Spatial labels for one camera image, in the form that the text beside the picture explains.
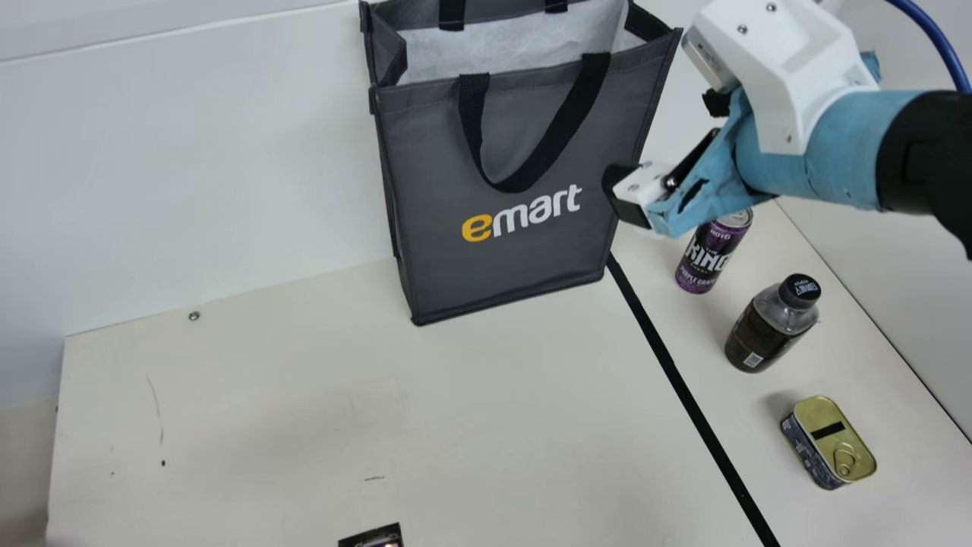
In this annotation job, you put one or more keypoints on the small square scanner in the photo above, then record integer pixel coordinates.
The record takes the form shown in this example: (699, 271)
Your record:
(372, 538)

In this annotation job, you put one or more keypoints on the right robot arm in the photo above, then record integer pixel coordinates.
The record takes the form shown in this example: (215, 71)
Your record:
(930, 159)

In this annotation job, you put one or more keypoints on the dark coffee bottle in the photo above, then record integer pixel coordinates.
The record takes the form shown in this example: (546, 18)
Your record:
(767, 327)

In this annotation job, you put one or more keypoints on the black strip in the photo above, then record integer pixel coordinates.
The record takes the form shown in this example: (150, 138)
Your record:
(683, 395)

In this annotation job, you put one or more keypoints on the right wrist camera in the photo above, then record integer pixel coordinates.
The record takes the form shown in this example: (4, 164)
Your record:
(774, 68)

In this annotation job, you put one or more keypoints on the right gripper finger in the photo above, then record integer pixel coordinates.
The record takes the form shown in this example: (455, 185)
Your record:
(634, 190)

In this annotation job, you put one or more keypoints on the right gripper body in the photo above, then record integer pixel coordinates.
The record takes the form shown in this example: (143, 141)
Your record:
(828, 163)

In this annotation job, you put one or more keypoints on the purple can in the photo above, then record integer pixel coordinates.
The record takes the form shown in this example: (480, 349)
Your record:
(710, 254)

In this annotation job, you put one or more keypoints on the rectangular tin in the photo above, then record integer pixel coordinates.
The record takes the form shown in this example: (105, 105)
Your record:
(828, 441)

